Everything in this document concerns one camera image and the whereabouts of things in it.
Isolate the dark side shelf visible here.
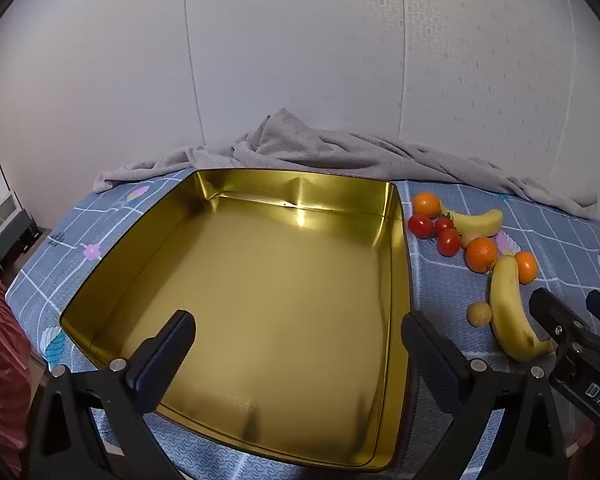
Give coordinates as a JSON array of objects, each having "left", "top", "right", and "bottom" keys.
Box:
[{"left": 0, "top": 187, "right": 40, "bottom": 270}]

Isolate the small yellow banana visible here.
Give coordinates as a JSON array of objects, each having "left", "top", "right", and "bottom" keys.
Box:
[{"left": 439, "top": 201, "right": 504, "bottom": 238}]

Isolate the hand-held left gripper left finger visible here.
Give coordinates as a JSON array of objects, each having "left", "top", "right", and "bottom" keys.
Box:
[{"left": 22, "top": 310, "right": 197, "bottom": 480}]

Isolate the blue checked bed sheet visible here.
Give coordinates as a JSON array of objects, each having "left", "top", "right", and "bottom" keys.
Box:
[{"left": 5, "top": 175, "right": 600, "bottom": 480}]

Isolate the large orange mandarin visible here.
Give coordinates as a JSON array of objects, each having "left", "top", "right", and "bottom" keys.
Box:
[{"left": 464, "top": 236, "right": 499, "bottom": 274}]

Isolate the grey towel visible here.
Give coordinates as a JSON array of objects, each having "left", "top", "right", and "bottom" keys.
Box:
[{"left": 94, "top": 107, "right": 600, "bottom": 218}]

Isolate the large yellow banana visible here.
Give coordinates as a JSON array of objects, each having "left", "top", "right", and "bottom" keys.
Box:
[{"left": 488, "top": 255, "right": 557, "bottom": 362}]

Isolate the tan longan fruit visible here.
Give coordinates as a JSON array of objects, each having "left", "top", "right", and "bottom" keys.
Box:
[{"left": 467, "top": 301, "right": 494, "bottom": 327}]

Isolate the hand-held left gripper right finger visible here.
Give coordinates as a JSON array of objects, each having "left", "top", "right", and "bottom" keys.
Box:
[{"left": 401, "top": 312, "right": 571, "bottom": 480}]

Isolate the small orange mandarin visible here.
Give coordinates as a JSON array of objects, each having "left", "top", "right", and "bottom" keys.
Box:
[{"left": 412, "top": 192, "right": 442, "bottom": 219}]

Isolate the red cloth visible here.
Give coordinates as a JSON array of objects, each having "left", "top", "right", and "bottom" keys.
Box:
[{"left": 0, "top": 255, "right": 33, "bottom": 476}]

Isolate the medium orange mandarin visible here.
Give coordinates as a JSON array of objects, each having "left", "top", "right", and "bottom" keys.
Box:
[{"left": 514, "top": 251, "right": 538, "bottom": 283}]

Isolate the golden metal tin box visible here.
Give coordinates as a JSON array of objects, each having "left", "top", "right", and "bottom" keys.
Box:
[{"left": 59, "top": 167, "right": 413, "bottom": 473}]

